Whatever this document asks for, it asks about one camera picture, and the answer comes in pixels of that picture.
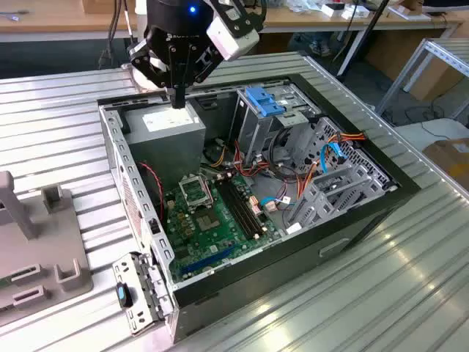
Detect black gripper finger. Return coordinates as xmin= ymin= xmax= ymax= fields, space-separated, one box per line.
xmin=178 ymin=45 xmax=225 ymax=110
xmin=128 ymin=40 xmax=180 ymax=110

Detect blue SATA wire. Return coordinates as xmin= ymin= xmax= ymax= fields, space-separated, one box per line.
xmin=320 ymin=141 xmax=348 ymax=176

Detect orange power wire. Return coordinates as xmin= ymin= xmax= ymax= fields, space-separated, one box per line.
xmin=295 ymin=131 xmax=368 ymax=201

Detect grey disk bay cage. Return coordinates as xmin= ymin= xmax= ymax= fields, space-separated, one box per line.
xmin=281 ymin=117 xmax=400 ymax=235

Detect blue plastic drive latch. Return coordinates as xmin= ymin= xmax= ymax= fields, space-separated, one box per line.
xmin=245 ymin=86 xmax=289 ymax=117

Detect grey optical drive cage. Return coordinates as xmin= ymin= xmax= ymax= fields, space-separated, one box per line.
xmin=234 ymin=82 xmax=320 ymax=166

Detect grey power supply unit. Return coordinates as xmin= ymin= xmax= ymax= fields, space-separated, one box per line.
xmin=122 ymin=101 xmax=207 ymax=191

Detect wooden desk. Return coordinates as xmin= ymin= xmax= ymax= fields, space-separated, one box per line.
xmin=0 ymin=0 xmax=139 ymax=42
xmin=256 ymin=0 xmax=465 ymax=36

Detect person's blue shoe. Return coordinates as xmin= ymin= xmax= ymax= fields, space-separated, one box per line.
xmin=307 ymin=39 xmax=333 ymax=56

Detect metal socket cover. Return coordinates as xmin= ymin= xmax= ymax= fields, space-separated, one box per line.
xmin=178 ymin=175 xmax=214 ymax=210

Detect white box with black lid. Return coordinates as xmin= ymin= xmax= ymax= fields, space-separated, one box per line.
xmin=321 ymin=2 xmax=346 ymax=18

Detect black RAM slot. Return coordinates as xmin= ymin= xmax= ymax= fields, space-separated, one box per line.
xmin=223 ymin=175 xmax=265 ymax=238
xmin=214 ymin=177 xmax=257 ymax=241

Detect white printed box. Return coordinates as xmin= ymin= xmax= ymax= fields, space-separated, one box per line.
xmin=342 ymin=4 xmax=371 ymax=19

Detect black slanted pole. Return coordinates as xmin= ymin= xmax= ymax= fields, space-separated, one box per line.
xmin=336 ymin=0 xmax=390 ymax=77

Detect large brown cardboard sheet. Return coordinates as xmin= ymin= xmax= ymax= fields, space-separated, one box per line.
xmin=366 ymin=29 xmax=459 ymax=102

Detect green motherboard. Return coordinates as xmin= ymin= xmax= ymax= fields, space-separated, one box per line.
xmin=163 ymin=172 xmax=285 ymax=285

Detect blue expansion slot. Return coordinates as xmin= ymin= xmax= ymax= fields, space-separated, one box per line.
xmin=179 ymin=244 xmax=237 ymax=274

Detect flat cardboard tray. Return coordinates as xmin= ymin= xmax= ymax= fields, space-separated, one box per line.
xmin=387 ymin=3 xmax=430 ymax=21

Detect grey parts rack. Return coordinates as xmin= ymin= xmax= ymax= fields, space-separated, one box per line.
xmin=0 ymin=170 xmax=95 ymax=326

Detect black open PC case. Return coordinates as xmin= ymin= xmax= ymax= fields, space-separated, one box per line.
xmin=95 ymin=73 xmax=422 ymax=344

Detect white side table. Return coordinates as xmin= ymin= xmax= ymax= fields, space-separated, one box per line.
xmin=395 ymin=117 xmax=469 ymax=152

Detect cardboard box with label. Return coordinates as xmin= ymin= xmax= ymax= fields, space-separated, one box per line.
xmin=421 ymin=138 xmax=469 ymax=188

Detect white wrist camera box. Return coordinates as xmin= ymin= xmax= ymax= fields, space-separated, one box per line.
xmin=205 ymin=16 xmax=260 ymax=62

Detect black camera bracket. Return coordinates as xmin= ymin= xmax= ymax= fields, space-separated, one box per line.
xmin=215 ymin=0 xmax=267 ymax=38

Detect black cable loop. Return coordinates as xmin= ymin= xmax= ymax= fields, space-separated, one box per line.
xmin=268 ymin=126 xmax=298 ymax=183

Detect orange wire bundle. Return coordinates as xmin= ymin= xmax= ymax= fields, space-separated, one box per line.
xmin=232 ymin=139 xmax=272 ymax=183

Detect red and black fan wire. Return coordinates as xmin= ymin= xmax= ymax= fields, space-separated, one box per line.
xmin=139 ymin=161 xmax=166 ymax=223

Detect light blue thin wire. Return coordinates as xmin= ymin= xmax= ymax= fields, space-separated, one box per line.
xmin=260 ymin=197 xmax=292 ymax=210

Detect aluminium frame shelf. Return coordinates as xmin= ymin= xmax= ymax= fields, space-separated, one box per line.
xmin=376 ymin=37 xmax=469 ymax=122

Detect grey expansion slot bracket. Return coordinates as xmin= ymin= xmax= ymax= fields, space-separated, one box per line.
xmin=111 ymin=251 xmax=177 ymax=337

